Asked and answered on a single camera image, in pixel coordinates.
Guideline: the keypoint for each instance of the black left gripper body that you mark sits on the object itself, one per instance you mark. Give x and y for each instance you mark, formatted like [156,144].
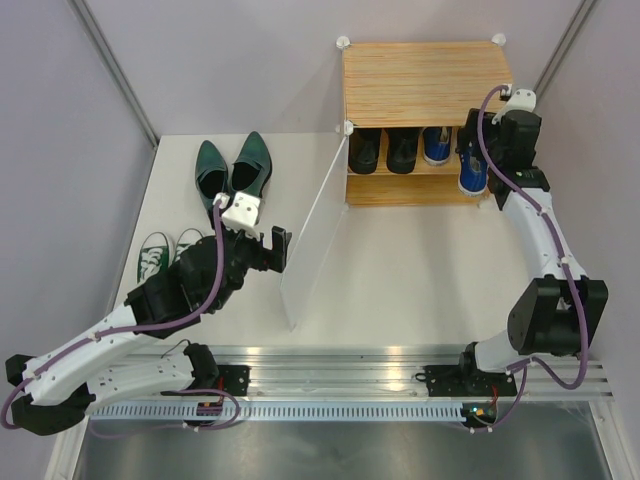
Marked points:
[251,252]

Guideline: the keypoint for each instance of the blue canvas sneaker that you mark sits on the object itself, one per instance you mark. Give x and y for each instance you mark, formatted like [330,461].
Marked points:
[472,179]
[437,143]

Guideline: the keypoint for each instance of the white cabinet door panel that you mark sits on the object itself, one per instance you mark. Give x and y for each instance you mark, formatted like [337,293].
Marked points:
[316,237]

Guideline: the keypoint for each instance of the black leather shoe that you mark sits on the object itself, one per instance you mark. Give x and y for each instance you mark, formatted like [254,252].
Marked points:
[402,149]
[364,150]

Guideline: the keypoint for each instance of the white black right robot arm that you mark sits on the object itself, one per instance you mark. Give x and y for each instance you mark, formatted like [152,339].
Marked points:
[554,321]

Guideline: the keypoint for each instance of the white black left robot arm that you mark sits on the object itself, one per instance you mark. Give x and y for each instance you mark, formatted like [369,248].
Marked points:
[56,391]

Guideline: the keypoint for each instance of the right green leather shoe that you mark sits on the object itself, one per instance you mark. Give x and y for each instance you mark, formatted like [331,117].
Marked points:
[253,168]

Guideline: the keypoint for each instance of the green leather shoe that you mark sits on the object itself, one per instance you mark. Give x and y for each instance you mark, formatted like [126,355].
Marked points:
[253,168]
[211,176]

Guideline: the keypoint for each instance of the left green leather shoe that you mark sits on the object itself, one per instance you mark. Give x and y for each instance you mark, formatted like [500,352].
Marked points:
[211,176]

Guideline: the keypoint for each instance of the wooden shoe cabinet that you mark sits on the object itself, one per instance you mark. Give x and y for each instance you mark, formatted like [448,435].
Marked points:
[428,84]

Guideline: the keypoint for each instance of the right green canvas sneaker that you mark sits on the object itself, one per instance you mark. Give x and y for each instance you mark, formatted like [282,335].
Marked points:
[187,238]

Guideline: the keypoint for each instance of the green canvas sneaker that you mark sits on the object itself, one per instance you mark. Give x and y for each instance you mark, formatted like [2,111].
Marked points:
[187,238]
[155,256]

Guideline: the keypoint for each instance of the left green canvas sneaker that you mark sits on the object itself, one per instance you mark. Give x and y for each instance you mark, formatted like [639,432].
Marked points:
[155,256]

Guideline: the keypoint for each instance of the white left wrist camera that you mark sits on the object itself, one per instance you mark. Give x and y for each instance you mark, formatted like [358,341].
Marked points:
[240,213]

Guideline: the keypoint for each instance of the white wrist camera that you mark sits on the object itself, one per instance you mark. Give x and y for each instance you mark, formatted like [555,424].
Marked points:
[240,213]
[520,99]

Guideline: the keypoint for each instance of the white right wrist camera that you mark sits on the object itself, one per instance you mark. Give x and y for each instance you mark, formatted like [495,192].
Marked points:
[520,99]

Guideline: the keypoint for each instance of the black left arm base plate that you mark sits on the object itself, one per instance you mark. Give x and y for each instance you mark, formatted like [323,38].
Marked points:
[232,379]

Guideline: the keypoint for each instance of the aluminium mounting rail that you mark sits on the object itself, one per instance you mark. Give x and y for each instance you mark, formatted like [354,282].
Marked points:
[308,373]

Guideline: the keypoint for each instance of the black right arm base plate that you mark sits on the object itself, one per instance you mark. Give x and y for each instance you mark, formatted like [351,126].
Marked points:
[452,381]

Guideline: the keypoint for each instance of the white slotted cable duct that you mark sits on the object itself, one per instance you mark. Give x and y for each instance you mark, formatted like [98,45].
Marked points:
[284,411]

